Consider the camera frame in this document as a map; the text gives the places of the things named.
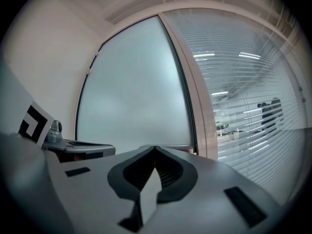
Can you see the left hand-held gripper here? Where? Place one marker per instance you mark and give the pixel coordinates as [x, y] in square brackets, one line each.
[34, 125]

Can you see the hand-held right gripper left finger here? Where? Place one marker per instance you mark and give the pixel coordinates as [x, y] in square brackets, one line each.
[97, 191]

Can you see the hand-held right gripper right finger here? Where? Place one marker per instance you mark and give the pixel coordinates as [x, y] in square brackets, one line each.
[207, 186]

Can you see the frosted glass door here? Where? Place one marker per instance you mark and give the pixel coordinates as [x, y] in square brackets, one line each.
[136, 86]

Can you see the glass partition panel with blinds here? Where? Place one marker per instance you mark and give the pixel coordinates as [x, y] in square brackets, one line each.
[243, 69]

